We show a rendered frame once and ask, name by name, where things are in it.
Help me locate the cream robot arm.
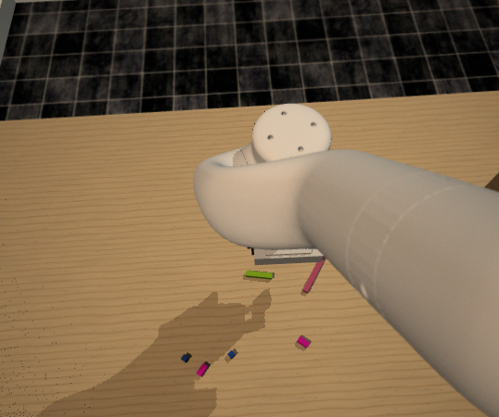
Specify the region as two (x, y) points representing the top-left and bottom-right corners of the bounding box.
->
(193, 104), (499, 417)

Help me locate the magenta rectangular block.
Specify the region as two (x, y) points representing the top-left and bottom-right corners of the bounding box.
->
(197, 363), (208, 377)
(297, 336), (310, 348)

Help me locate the pink rod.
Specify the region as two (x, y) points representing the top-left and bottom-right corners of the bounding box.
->
(303, 257), (325, 294)

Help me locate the lime green rod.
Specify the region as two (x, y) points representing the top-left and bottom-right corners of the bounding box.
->
(246, 271), (272, 280)

